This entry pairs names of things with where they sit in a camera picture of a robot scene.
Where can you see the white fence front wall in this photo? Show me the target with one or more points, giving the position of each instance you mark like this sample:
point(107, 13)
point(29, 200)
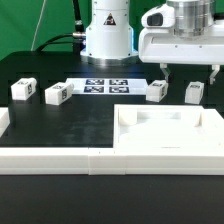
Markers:
point(108, 161)

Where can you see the white marker tag sheet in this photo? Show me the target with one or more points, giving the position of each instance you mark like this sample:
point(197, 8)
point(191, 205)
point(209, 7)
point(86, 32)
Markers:
point(108, 86)

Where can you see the white fence left wall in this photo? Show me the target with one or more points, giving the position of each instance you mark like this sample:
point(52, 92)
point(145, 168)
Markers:
point(4, 119)

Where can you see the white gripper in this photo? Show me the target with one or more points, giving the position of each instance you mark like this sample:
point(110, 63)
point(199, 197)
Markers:
point(183, 33)

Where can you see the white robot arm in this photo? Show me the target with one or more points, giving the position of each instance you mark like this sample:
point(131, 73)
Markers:
point(109, 37)

